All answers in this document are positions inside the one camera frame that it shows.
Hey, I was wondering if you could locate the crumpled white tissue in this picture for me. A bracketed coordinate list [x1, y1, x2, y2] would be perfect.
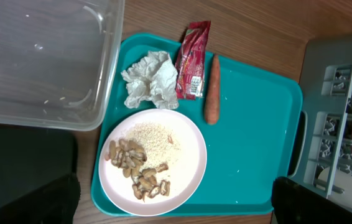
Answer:
[121, 51, 179, 110]

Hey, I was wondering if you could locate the clear plastic bin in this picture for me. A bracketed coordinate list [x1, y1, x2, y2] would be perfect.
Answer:
[0, 0, 125, 131]

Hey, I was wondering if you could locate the teal serving tray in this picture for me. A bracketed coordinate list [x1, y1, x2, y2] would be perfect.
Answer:
[91, 34, 303, 216]

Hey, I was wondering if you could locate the grey dishwasher rack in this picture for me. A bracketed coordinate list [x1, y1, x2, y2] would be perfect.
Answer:
[291, 34, 352, 212]

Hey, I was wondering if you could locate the orange carrot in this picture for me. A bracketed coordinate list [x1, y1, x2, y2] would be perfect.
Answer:
[204, 54, 220, 125]

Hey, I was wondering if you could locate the pink plate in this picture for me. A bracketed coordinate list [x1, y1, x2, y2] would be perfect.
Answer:
[97, 109, 207, 217]

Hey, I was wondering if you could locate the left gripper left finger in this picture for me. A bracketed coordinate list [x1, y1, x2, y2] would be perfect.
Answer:
[0, 173, 81, 224]

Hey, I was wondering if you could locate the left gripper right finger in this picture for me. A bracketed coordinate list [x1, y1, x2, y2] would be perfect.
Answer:
[271, 177, 352, 224]

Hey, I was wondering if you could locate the black tray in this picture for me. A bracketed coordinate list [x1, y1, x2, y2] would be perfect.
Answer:
[0, 126, 78, 208]

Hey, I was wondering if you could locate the red snack wrapper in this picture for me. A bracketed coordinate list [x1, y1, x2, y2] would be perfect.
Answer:
[175, 21, 211, 100]

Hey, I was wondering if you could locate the peanut shells pile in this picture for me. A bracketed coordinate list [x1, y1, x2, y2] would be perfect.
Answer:
[104, 139, 170, 202]

